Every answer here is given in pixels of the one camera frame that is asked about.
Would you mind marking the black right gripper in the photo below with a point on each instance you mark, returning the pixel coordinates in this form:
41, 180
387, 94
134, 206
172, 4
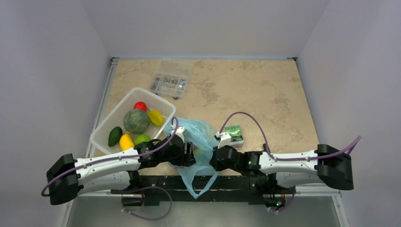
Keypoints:
216, 158

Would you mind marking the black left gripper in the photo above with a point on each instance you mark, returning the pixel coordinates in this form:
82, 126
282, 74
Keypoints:
187, 159

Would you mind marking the blue plastic bag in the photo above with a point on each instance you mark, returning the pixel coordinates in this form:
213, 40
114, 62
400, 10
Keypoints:
201, 135

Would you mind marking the green bumpy custard apple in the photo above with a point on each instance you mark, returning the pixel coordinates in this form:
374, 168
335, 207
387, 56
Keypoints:
142, 138

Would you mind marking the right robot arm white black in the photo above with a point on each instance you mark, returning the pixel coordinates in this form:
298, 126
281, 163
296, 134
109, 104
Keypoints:
325, 164

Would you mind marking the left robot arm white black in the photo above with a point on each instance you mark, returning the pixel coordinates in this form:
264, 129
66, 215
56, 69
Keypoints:
69, 177

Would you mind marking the yellow fake starfruit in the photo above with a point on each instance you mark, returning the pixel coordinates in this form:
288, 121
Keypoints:
156, 117

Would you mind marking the green fake fruit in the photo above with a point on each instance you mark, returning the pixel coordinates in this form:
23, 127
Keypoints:
136, 121

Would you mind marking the yellow fake lemon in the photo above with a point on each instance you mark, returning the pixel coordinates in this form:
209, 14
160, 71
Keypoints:
126, 142

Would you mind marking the red fake fruit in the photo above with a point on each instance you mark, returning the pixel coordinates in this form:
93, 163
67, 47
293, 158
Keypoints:
140, 106

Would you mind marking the dark green fake avocado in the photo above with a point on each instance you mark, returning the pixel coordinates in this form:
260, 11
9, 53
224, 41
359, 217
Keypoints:
114, 136

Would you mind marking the green circuit board box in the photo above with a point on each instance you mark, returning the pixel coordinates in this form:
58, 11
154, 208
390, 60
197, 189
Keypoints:
235, 132

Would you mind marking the white plastic basket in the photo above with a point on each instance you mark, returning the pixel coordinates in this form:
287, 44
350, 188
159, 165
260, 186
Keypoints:
99, 136

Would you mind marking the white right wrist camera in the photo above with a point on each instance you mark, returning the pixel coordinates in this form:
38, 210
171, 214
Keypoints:
223, 138

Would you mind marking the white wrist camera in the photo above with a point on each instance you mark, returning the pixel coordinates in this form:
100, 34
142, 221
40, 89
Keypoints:
179, 131
223, 138

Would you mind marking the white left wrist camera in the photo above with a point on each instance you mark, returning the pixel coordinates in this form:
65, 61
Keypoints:
179, 131

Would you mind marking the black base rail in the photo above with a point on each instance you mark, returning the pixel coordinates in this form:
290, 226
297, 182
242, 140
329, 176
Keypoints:
152, 189

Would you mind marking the aluminium frame rail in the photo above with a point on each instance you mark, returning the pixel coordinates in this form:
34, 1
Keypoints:
105, 94

